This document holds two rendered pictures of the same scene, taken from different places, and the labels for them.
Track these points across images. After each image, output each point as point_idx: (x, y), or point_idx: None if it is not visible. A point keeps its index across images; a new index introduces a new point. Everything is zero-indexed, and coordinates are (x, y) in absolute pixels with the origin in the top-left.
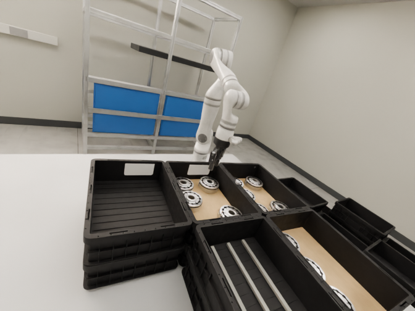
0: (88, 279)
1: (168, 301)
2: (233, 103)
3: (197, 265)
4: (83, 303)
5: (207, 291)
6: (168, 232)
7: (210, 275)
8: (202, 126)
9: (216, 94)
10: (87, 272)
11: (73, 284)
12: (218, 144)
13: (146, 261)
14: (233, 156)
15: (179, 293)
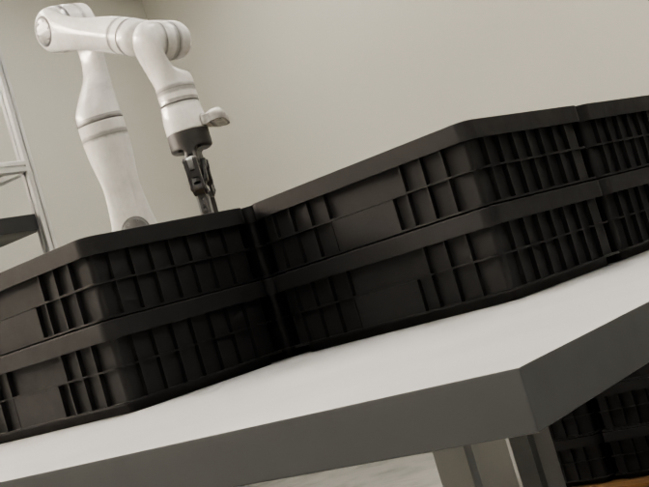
0: (126, 364)
1: (306, 357)
2: (161, 40)
3: (305, 257)
4: (148, 409)
5: (344, 239)
6: (210, 226)
7: (325, 208)
8: (117, 200)
9: (103, 100)
10: (117, 337)
11: (99, 422)
12: (186, 142)
13: (209, 327)
14: None
15: (318, 352)
